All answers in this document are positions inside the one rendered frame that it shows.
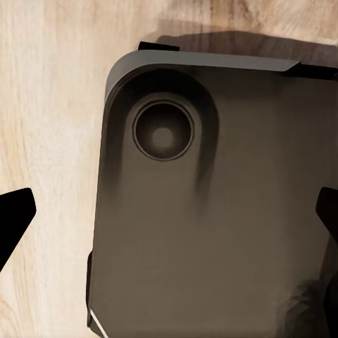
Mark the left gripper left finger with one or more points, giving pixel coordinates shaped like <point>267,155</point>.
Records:
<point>17,209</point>

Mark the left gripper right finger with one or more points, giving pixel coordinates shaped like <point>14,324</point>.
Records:
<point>327,210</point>

